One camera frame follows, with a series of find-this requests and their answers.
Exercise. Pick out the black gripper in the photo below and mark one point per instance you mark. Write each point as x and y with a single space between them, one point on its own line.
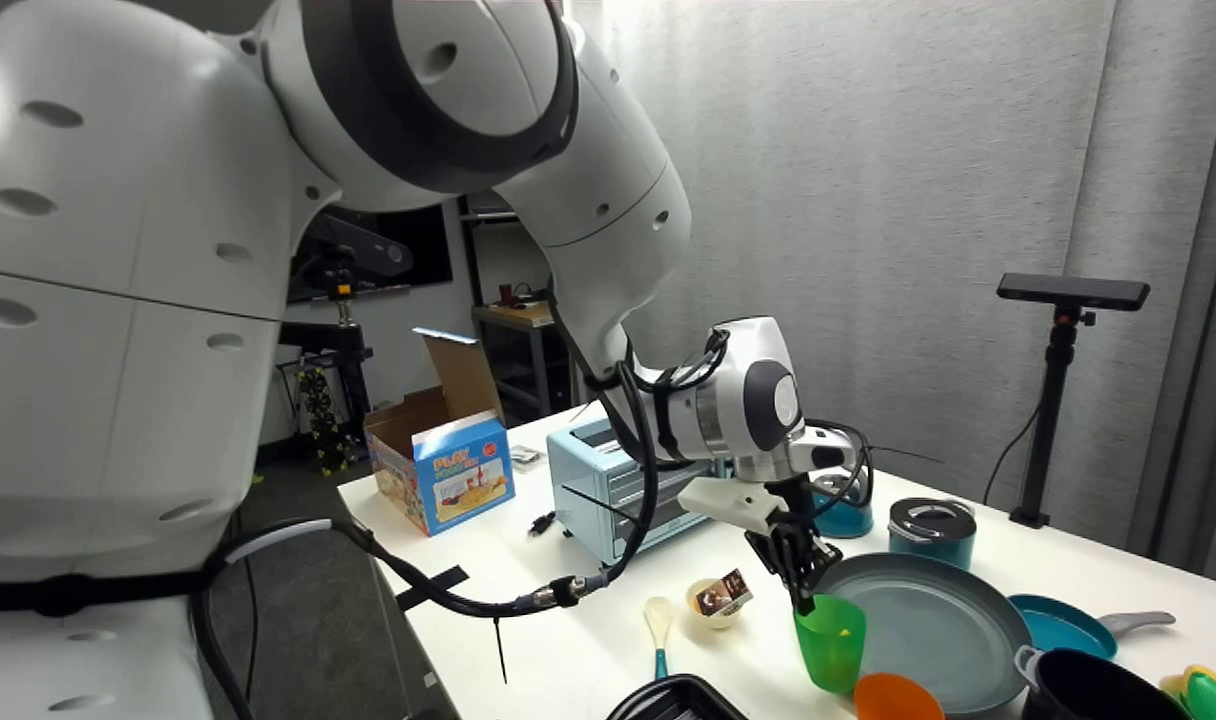
784 522

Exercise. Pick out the green plastic cup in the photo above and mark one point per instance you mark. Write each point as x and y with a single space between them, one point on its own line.
834 644

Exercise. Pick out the orange plastic cup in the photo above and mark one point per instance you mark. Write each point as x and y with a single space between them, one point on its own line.
896 702

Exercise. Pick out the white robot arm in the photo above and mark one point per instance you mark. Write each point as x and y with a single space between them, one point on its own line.
100 334

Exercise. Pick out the small cream cup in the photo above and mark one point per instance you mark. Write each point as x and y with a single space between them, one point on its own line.
706 617

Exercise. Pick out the blue printed box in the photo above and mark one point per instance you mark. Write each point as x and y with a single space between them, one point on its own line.
461 472

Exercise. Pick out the blue cardboard box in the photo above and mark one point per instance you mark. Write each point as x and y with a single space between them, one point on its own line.
392 433

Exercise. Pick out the teal camping kettle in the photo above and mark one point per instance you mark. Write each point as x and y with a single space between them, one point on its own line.
848 518

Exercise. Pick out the brown coffee packet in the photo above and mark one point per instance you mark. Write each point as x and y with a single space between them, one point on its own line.
724 590

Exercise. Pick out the teal camping pot with lid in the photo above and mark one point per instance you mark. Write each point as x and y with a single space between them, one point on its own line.
930 534

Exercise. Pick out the grey round plate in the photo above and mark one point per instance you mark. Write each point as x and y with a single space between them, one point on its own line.
943 626

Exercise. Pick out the black griddle tray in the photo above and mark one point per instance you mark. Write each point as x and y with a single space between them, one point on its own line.
675 702

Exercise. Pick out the light blue toaster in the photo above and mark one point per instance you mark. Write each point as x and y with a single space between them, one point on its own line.
591 493

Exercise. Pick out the teal camping plate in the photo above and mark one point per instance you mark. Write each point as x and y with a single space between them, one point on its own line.
1055 626

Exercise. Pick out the small black connector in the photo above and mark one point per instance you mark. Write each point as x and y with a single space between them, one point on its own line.
541 522

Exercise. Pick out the white paper card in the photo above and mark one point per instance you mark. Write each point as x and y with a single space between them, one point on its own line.
527 454

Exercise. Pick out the black cooking pot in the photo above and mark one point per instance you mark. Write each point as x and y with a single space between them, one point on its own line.
1094 694

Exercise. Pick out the wooden side table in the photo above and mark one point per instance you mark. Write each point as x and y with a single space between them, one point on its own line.
520 319

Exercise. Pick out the green plastic toy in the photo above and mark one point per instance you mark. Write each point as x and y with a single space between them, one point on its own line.
1213 697

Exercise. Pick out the grey curtain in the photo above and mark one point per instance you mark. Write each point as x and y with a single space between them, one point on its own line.
902 161

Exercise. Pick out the dark shelving unit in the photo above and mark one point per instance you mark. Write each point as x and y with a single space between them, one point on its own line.
501 264

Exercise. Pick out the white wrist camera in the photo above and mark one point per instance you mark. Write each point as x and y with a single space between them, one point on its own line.
730 501

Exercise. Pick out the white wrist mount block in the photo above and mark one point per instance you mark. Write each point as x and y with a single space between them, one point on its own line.
823 454

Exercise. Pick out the black camera stand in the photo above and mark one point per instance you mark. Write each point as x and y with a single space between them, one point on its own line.
1048 401
329 345

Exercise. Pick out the black stereo camera bar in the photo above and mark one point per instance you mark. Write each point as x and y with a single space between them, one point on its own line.
1073 290

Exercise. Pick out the black wall monitor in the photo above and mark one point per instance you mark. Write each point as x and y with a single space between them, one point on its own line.
430 247

